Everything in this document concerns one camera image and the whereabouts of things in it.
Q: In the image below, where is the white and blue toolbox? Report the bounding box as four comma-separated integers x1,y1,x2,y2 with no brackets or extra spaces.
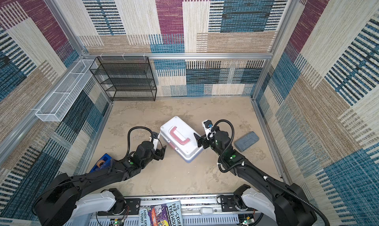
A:
160,116,202,163

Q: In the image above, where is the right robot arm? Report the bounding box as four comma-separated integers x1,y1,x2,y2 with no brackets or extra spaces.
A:
195,119,330,226

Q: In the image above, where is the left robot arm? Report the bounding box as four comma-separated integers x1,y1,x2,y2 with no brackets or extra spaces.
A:
32,132,166,226

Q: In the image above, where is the grey sponge block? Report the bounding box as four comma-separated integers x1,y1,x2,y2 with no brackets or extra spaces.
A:
235,131,260,152

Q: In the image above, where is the blue tape dispenser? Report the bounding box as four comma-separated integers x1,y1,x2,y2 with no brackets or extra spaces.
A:
90,154,114,173

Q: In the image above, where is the colourful treehouse book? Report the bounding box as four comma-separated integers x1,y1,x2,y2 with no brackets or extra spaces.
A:
138,201,184,226

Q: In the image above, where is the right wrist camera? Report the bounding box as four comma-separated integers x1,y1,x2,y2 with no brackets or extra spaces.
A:
202,120,213,140

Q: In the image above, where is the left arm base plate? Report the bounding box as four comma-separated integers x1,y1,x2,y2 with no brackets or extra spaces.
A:
97,198,141,216

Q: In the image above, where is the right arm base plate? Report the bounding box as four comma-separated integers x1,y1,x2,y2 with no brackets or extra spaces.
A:
216,194,256,213

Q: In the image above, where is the black wire mesh shelf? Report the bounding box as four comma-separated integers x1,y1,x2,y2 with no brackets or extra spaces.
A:
89,56,157,102

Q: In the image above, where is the white wire mesh basket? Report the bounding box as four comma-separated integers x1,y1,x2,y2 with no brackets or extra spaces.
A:
36,59,93,122

